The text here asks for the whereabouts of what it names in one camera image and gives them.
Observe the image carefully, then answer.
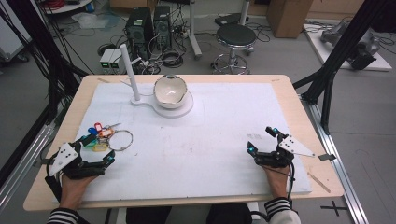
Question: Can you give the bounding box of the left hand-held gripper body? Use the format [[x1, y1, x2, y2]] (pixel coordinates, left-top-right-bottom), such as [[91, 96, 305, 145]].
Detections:
[[48, 142, 107, 180]]

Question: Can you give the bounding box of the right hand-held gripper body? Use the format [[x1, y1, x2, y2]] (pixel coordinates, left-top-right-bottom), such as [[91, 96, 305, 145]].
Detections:
[[254, 134, 317, 169]]

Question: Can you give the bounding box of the key ring with colourful tags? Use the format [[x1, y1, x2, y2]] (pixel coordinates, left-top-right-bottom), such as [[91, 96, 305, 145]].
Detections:
[[81, 121, 134, 153]]

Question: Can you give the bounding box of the person's left hand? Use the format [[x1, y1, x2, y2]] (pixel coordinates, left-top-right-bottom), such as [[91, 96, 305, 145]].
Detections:
[[59, 173, 97, 211]]

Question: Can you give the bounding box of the person's right hand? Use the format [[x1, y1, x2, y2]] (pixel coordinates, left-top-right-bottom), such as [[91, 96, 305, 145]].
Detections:
[[261, 164, 292, 201]]

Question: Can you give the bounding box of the thin wooden strip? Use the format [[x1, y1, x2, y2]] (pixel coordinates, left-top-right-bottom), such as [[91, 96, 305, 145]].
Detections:
[[307, 172, 332, 194]]

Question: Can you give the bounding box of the white foam mat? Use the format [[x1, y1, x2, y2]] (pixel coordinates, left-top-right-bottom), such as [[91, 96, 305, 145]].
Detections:
[[52, 81, 314, 203]]

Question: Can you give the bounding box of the black tape cross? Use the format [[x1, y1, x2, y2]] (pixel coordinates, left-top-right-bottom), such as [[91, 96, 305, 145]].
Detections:
[[320, 200, 348, 217]]

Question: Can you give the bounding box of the small white power supply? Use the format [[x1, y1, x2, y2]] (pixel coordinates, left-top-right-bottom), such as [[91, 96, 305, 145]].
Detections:
[[109, 49, 126, 70], [99, 49, 115, 70]]

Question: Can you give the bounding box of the white bowl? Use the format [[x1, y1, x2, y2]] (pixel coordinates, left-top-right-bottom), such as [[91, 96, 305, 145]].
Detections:
[[152, 74, 189, 110]]

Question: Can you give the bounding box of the white board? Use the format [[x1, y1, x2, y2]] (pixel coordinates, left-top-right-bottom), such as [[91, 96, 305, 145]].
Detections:
[[303, 21, 393, 73]]

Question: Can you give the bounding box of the black round stool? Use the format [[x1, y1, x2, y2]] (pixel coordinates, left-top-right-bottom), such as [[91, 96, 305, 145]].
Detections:
[[211, 22, 258, 76]]

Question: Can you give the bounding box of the brown cardboard box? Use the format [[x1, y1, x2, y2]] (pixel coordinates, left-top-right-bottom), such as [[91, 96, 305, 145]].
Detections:
[[266, 0, 315, 39]]

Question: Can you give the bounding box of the clear plastic sheet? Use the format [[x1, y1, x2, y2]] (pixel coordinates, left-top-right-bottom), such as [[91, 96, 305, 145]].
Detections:
[[71, 11, 120, 32]]

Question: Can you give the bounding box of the black flat floor plate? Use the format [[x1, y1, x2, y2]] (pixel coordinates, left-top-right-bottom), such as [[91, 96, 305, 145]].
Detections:
[[214, 12, 250, 27]]

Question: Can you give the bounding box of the black computer tower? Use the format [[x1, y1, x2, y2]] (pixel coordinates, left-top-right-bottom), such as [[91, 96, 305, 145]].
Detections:
[[125, 7, 155, 60], [152, 4, 173, 49]]

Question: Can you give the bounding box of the white table leg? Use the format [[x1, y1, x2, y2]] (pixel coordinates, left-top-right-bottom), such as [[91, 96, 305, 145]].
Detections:
[[238, 0, 251, 26], [187, 0, 204, 61]]

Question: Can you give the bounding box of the white cabinet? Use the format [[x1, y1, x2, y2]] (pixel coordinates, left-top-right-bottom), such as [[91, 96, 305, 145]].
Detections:
[[0, 0, 33, 63]]

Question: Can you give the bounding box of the white round table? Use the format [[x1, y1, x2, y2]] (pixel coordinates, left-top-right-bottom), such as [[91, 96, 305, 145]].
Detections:
[[40, 0, 94, 15]]

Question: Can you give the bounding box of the black wrist strap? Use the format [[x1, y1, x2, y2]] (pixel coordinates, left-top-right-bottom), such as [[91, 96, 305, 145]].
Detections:
[[44, 161, 64, 203]]

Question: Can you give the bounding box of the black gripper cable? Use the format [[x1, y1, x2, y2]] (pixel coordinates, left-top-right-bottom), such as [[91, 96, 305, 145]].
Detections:
[[248, 161, 297, 222]]

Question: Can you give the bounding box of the aluminium rail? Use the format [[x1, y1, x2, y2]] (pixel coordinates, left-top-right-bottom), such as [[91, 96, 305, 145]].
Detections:
[[300, 92, 371, 224], [0, 122, 57, 213]]

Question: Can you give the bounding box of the white stand with post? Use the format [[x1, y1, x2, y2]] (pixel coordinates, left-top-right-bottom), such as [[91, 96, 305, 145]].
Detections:
[[119, 43, 195, 119]]

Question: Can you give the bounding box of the black metal frame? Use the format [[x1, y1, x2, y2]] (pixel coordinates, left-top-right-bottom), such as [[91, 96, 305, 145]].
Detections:
[[292, 0, 396, 135], [0, 0, 90, 125]]

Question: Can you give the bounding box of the coiled black cable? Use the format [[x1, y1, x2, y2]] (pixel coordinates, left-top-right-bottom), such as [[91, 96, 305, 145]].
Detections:
[[159, 48, 185, 69]]

